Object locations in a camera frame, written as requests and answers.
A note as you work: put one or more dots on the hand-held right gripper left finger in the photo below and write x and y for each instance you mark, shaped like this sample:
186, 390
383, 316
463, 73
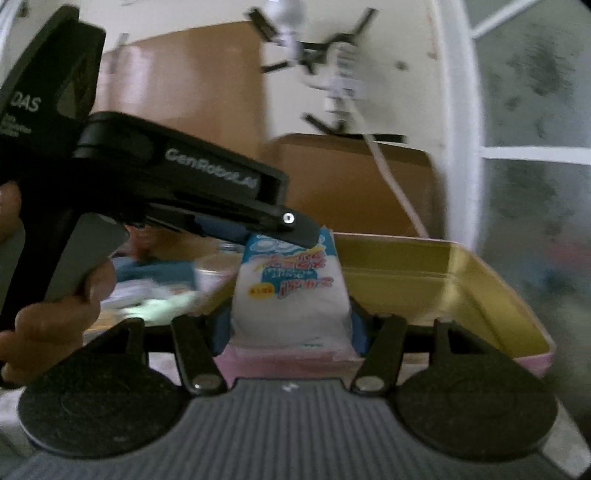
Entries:
221, 332

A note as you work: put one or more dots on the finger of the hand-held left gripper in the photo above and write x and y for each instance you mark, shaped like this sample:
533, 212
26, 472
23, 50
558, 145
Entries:
226, 230

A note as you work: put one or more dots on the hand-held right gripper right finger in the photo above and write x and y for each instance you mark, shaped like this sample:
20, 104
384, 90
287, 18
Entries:
359, 330

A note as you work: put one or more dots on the white blue printed sponge pack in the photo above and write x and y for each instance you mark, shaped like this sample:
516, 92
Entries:
286, 314

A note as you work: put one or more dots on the gold tin box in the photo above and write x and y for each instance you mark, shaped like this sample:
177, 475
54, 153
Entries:
415, 286

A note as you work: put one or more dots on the person's left hand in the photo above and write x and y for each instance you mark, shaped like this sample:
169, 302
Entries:
55, 332

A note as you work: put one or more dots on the teal mat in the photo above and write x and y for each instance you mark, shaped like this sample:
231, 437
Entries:
152, 270

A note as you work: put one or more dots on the brown cardboard box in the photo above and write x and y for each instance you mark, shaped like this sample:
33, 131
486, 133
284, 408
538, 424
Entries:
332, 194
184, 92

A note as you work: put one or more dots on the black tape strip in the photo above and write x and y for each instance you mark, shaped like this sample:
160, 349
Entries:
323, 123
353, 30
277, 68
262, 25
376, 138

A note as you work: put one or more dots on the white power adapter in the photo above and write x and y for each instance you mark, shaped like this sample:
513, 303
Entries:
344, 78

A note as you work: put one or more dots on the frosted floral window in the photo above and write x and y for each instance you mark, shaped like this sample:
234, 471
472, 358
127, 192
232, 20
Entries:
531, 138

